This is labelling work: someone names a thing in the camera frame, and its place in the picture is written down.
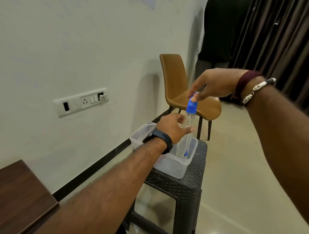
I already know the silver metal bracelet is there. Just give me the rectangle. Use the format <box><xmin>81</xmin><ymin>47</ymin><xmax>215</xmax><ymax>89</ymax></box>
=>
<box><xmin>241</xmin><ymin>78</ymin><xmax>276</xmax><ymax>108</ymax></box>

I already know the clear plastic storage container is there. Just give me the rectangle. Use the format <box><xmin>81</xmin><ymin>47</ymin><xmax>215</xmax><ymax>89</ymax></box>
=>
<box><xmin>130</xmin><ymin>122</ymin><xmax>199</xmax><ymax>179</ymax></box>

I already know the blue spray cap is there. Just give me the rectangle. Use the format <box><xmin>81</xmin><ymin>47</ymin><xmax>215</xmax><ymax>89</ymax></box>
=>
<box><xmin>186</xmin><ymin>96</ymin><xmax>199</xmax><ymax>115</ymax></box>

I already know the white wall switch board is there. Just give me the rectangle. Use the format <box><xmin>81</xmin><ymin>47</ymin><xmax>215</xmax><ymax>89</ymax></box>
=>
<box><xmin>53</xmin><ymin>88</ymin><xmax>110</xmax><ymax>119</ymax></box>

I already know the person's left hand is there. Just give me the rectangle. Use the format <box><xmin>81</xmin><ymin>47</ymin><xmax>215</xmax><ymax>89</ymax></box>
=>
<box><xmin>156</xmin><ymin>113</ymin><xmax>195</xmax><ymax>145</ymax></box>

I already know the brown leather chair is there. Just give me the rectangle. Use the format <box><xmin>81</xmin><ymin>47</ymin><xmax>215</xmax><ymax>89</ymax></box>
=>
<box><xmin>159</xmin><ymin>54</ymin><xmax>222</xmax><ymax>141</ymax></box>

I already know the dark pleated curtain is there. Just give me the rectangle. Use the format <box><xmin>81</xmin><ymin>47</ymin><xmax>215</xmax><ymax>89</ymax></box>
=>
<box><xmin>226</xmin><ymin>0</ymin><xmax>309</xmax><ymax>108</ymax></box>

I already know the person's right forearm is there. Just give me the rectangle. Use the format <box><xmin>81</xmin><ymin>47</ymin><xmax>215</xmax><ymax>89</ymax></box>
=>
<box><xmin>241</xmin><ymin>81</ymin><xmax>309</xmax><ymax>225</ymax></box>

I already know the person's left forearm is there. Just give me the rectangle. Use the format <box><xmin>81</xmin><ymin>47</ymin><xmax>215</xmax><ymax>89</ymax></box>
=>
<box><xmin>36</xmin><ymin>139</ymin><xmax>169</xmax><ymax>234</ymax></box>

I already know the dark wooden table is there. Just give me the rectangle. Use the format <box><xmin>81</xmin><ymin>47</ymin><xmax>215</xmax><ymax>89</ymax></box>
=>
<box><xmin>0</xmin><ymin>159</ymin><xmax>60</xmax><ymax>234</ymax></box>

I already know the maroon thread wristband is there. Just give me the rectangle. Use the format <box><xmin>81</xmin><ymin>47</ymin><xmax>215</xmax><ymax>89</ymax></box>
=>
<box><xmin>231</xmin><ymin>70</ymin><xmax>264</xmax><ymax>101</ymax></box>

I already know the black woven plastic stool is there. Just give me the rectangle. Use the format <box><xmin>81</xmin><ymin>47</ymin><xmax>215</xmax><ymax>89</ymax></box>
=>
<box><xmin>120</xmin><ymin>139</ymin><xmax>208</xmax><ymax>234</ymax></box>

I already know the clear plastic spray bottle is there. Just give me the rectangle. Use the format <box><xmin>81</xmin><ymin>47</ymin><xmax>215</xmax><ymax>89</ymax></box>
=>
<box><xmin>177</xmin><ymin>111</ymin><xmax>196</xmax><ymax>159</ymax></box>

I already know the person's right hand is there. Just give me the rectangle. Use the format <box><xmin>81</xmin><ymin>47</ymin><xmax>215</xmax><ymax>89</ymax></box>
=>
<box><xmin>188</xmin><ymin>68</ymin><xmax>247</xmax><ymax>102</ymax></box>

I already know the black smartwatch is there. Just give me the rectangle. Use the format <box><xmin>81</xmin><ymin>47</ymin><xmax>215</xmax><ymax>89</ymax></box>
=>
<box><xmin>142</xmin><ymin>128</ymin><xmax>174</xmax><ymax>155</ymax></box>

